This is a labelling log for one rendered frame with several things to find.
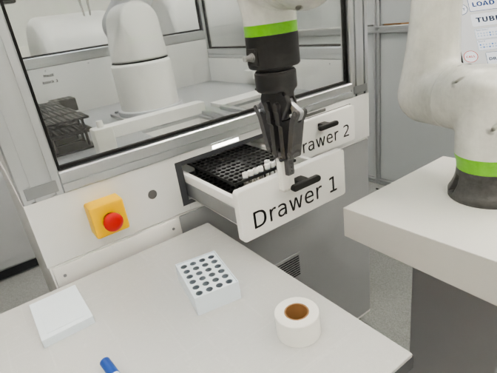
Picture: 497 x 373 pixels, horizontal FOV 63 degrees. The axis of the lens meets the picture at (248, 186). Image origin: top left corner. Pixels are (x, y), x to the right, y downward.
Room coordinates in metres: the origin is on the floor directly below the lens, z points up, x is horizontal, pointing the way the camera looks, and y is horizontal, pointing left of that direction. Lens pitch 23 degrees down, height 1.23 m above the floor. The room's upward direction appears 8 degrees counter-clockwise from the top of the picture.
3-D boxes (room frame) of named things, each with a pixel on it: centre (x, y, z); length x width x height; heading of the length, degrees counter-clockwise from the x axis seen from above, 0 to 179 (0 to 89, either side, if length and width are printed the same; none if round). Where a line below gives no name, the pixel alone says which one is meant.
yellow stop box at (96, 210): (0.78, 0.31, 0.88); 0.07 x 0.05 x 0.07; 123
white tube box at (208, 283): (0.64, 0.10, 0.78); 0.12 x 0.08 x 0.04; 22
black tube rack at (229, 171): (0.94, 0.01, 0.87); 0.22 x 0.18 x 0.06; 33
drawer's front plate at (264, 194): (0.77, -0.09, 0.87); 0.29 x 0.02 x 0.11; 123
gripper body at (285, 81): (0.74, -0.08, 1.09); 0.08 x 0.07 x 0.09; 33
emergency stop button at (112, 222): (0.75, 0.29, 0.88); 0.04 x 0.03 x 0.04; 123
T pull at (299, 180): (0.75, -0.11, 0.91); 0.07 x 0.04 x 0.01; 123
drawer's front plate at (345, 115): (1.14, -0.23, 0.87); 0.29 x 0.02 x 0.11; 123
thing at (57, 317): (0.62, 0.38, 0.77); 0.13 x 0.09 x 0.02; 33
